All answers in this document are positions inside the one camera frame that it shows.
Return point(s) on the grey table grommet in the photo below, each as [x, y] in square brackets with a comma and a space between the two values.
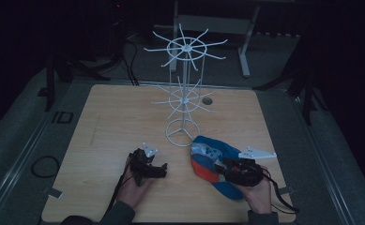
[207, 101]

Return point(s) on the person's left hand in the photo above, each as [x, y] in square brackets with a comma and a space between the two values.
[134, 189]

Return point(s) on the black rectangular floor bracket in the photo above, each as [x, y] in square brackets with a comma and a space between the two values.
[63, 117]

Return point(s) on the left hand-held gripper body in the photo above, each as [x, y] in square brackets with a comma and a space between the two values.
[144, 164]

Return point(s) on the black tripod stand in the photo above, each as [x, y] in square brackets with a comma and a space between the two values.
[64, 68]
[302, 84]

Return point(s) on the white metal table frame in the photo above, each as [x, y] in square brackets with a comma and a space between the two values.
[216, 34]

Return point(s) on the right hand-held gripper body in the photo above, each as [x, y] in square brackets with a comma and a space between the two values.
[244, 170]

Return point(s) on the person's right hand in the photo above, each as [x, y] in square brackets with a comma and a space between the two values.
[258, 195]

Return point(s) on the blue and orange cap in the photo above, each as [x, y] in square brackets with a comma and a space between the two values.
[206, 162]

